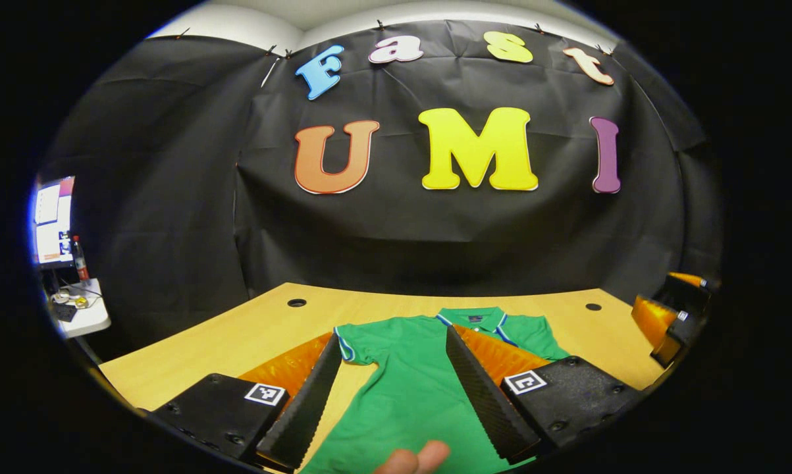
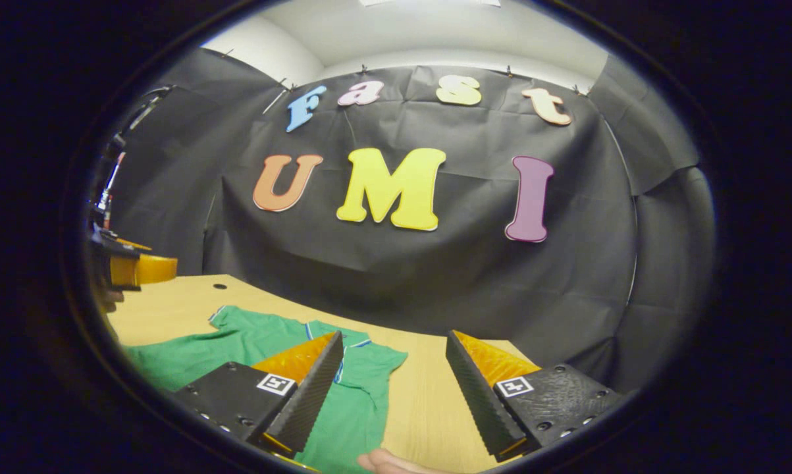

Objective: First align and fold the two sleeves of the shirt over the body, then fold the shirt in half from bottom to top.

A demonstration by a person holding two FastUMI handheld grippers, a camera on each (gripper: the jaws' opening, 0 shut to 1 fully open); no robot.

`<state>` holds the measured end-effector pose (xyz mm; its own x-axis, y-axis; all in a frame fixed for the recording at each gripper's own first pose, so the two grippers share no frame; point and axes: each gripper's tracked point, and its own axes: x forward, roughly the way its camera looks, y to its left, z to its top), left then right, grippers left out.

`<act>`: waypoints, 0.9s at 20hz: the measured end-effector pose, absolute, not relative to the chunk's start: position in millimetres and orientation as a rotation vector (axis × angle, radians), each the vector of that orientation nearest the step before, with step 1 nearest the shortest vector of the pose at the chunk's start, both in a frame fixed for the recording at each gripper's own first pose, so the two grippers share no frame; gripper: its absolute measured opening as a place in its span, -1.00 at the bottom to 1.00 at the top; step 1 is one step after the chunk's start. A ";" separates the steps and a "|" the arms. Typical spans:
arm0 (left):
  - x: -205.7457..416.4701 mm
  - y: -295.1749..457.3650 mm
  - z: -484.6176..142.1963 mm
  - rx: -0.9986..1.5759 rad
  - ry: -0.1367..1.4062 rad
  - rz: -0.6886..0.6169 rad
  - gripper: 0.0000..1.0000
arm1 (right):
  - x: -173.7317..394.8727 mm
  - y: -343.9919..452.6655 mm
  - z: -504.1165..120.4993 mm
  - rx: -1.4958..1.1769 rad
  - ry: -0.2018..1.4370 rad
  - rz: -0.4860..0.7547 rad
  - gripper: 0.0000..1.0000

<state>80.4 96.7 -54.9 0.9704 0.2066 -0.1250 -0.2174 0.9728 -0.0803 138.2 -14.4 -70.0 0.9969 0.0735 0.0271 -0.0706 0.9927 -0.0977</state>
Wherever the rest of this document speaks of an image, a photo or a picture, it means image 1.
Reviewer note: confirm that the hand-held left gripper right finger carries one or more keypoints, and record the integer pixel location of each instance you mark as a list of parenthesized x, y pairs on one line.
[(484, 395)]

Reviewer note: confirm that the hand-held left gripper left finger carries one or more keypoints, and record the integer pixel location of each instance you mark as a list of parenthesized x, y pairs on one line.
[(307, 401)]

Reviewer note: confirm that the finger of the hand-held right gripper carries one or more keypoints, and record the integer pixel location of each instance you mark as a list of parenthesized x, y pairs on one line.
[(679, 332), (688, 293)]

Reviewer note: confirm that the green T-shirt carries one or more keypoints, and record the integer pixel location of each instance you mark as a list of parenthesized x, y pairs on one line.
[(415, 395)]

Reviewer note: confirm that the black backdrop cloth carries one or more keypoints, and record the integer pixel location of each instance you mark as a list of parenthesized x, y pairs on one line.
[(402, 243)]

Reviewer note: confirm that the white side table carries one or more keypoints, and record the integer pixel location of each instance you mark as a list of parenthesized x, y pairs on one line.
[(89, 319)]

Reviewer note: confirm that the small black device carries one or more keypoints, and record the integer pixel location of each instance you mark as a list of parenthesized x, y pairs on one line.
[(64, 312)]

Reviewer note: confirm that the red bottle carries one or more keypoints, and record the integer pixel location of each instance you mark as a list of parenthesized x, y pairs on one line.
[(80, 263)]

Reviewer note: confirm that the computer monitor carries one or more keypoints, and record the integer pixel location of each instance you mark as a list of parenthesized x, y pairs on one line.
[(53, 220)]

